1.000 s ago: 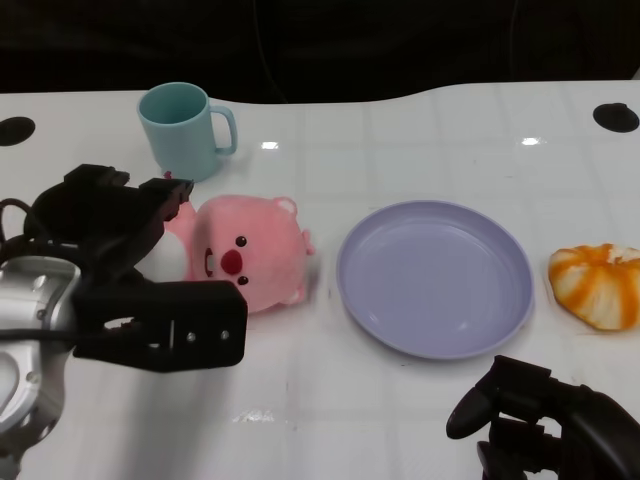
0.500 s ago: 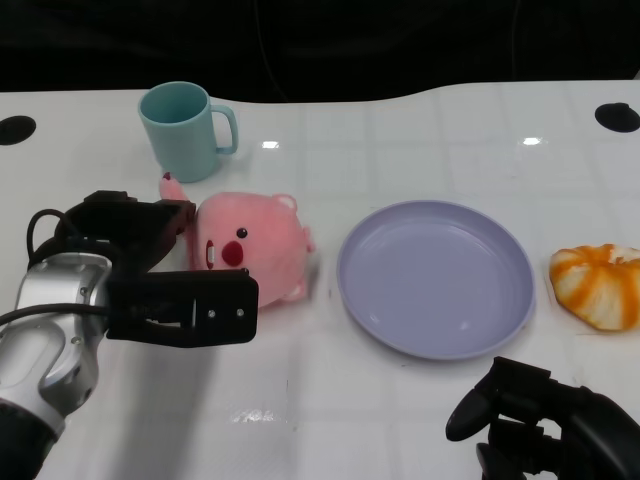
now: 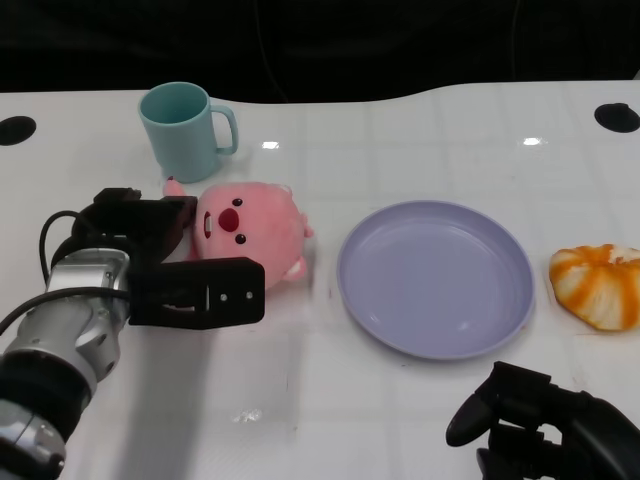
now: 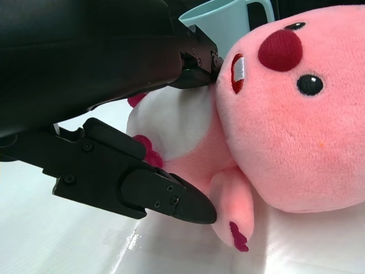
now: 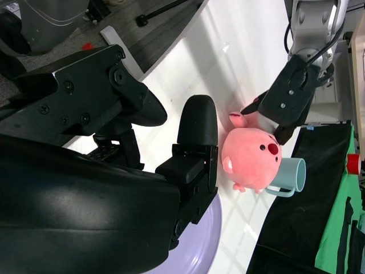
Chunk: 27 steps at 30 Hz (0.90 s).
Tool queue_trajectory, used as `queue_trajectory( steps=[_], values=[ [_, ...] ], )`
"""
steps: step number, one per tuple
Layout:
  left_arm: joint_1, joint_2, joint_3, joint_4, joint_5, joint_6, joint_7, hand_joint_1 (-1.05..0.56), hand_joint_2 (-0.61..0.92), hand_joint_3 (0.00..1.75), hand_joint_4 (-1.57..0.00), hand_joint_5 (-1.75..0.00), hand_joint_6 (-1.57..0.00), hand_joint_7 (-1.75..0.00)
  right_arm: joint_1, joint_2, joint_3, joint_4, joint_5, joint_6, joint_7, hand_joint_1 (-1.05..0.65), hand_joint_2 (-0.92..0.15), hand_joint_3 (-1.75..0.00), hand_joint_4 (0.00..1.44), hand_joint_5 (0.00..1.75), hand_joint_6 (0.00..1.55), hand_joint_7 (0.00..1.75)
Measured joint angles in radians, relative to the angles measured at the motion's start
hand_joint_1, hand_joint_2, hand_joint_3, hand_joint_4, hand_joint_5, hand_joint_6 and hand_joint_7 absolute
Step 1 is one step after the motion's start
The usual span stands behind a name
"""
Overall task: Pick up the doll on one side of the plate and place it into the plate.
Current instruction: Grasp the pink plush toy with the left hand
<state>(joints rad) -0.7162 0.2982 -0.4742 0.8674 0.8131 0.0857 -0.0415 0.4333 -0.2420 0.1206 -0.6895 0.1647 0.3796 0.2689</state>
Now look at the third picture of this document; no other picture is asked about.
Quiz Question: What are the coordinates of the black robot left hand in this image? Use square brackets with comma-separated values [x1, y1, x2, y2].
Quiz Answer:
[72, 187, 266, 331]

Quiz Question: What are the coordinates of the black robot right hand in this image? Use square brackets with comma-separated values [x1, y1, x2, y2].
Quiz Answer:
[446, 360, 640, 480]

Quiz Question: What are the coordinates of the pink plush doll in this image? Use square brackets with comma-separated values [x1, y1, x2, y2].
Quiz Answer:
[162, 175, 316, 292]

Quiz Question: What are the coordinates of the purple plate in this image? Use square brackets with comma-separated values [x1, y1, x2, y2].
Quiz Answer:
[335, 199, 536, 362]

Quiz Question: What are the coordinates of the orange striped bread toy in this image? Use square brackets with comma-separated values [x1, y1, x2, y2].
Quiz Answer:
[548, 243, 640, 332]

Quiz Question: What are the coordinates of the teal plastic cup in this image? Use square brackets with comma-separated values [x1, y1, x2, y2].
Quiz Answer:
[138, 82, 239, 184]

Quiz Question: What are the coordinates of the black table grommet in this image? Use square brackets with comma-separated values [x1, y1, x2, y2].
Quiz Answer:
[593, 102, 640, 134]
[0, 115, 37, 147]

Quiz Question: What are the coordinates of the black curtain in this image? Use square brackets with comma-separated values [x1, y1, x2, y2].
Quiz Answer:
[0, 0, 640, 105]

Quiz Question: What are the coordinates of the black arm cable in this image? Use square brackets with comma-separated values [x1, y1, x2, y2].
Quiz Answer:
[38, 209, 84, 282]

